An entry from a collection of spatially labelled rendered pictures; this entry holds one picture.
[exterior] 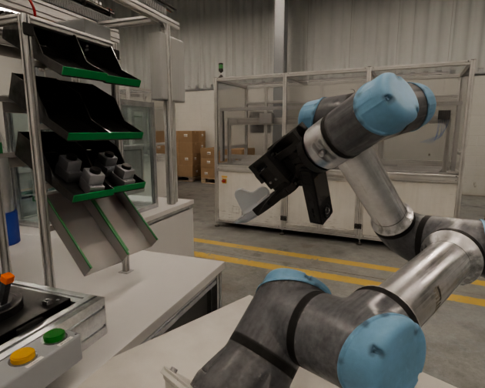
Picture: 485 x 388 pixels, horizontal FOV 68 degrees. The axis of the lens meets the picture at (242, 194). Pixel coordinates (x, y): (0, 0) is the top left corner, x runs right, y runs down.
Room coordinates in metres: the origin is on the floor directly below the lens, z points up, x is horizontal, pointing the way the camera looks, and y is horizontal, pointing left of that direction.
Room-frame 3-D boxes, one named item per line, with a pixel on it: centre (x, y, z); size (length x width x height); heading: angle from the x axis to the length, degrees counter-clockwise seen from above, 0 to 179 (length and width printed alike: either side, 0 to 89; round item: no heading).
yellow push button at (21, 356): (0.60, 0.41, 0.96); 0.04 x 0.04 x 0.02
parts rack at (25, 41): (1.14, 0.57, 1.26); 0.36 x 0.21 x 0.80; 159
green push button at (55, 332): (0.67, 0.38, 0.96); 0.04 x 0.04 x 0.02
